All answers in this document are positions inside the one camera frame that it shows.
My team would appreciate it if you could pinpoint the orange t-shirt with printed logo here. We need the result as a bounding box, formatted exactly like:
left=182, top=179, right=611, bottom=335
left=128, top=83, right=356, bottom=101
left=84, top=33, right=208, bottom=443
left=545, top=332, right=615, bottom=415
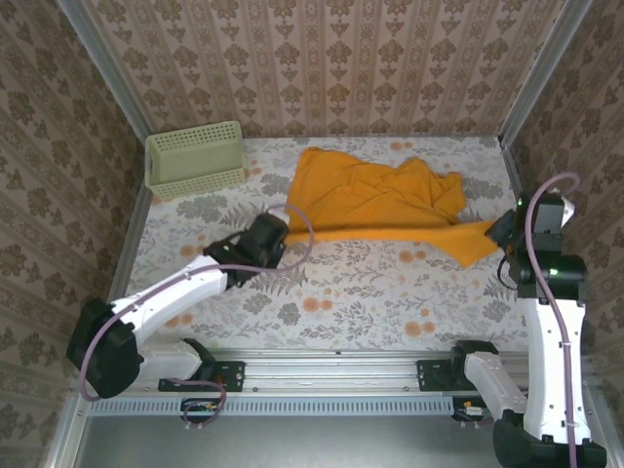
left=284, top=145, right=501, bottom=268

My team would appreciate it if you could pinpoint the floral patterned table cover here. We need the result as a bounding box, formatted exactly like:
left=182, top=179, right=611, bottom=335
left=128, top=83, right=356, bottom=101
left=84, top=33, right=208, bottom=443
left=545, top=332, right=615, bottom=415
left=116, top=136, right=532, bottom=352

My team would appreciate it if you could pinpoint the pale green perforated plastic basket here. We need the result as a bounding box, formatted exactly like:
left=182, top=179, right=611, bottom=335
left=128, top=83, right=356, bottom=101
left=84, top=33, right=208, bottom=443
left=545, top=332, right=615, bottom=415
left=144, top=120, right=247, bottom=200

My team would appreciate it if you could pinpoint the small green circuit board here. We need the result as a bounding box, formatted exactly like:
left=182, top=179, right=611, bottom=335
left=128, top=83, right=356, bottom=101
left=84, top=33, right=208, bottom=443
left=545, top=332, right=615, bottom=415
left=180, top=398, right=220, bottom=423
left=452, top=397, right=493, bottom=423

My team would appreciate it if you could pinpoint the grey metal panel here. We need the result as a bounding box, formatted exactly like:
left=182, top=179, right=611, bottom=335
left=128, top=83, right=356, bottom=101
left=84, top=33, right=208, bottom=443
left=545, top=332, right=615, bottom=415
left=72, top=413, right=498, bottom=468

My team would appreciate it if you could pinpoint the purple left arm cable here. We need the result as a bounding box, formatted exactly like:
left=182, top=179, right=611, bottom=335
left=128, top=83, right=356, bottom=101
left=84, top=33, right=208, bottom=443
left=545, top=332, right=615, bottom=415
left=77, top=203, right=317, bottom=433

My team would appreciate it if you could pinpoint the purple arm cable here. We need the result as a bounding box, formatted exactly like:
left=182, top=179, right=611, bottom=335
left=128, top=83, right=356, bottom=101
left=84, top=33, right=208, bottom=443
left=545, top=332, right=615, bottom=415
left=457, top=173, right=584, bottom=468
left=77, top=203, right=317, bottom=433

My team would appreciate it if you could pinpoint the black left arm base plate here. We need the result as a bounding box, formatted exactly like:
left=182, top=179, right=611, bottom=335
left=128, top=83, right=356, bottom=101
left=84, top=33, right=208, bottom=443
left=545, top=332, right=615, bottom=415
left=157, top=359, right=246, bottom=394

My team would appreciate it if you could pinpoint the aluminium mounting rail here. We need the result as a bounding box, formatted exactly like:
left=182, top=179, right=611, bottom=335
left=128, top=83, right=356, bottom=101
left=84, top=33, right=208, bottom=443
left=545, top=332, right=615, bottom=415
left=70, top=348, right=537, bottom=396

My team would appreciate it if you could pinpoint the aluminium corner post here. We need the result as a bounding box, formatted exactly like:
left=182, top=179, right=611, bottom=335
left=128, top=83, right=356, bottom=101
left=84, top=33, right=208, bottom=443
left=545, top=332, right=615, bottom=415
left=496, top=0, right=594, bottom=147
left=56, top=0, right=152, bottom=142

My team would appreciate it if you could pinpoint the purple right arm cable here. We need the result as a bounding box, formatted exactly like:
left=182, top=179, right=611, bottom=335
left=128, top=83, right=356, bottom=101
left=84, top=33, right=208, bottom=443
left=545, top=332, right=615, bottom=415
left=457, top=173, right=584, bottom=468

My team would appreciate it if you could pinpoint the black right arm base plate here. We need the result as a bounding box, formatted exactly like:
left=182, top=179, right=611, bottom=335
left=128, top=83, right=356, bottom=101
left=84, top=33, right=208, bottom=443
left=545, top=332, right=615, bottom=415
left=415, top=359, right=469, bottom=392

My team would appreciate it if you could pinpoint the grey slotted cable duct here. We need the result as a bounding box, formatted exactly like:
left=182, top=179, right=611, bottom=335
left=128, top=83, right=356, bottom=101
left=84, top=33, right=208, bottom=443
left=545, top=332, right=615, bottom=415
left=89, top=395, right=454, bottom=416

